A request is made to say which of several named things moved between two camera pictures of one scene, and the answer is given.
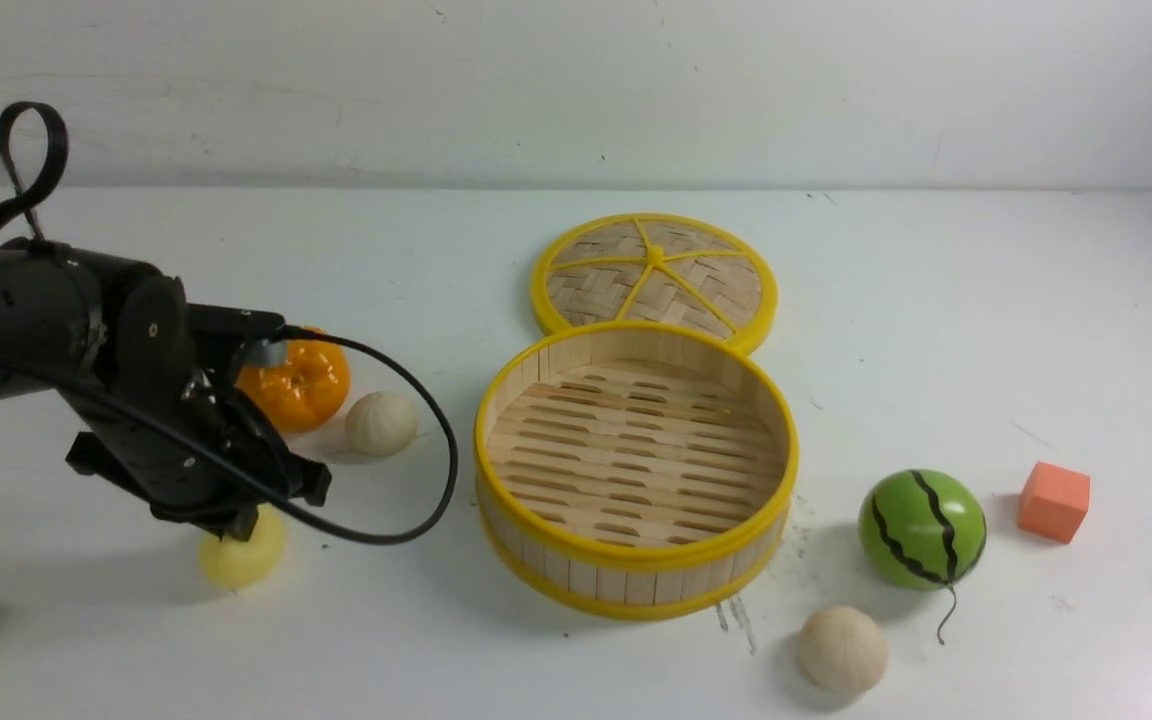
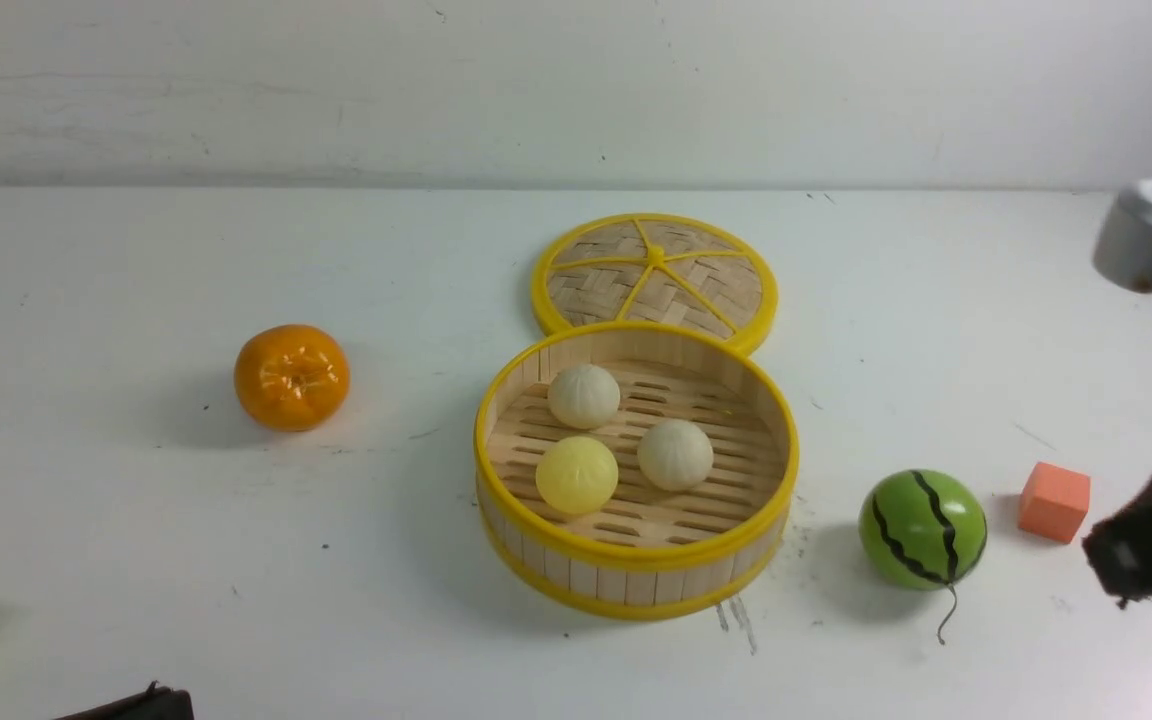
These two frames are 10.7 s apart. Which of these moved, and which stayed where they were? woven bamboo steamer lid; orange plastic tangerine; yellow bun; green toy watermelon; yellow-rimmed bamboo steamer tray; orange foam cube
Moved: yellow bun
Stayed: woven bamboo steamer lid; yellow-rimmed bamboo steamer tray; orange plastic tangerine; green toy watermelon; orange foam cube
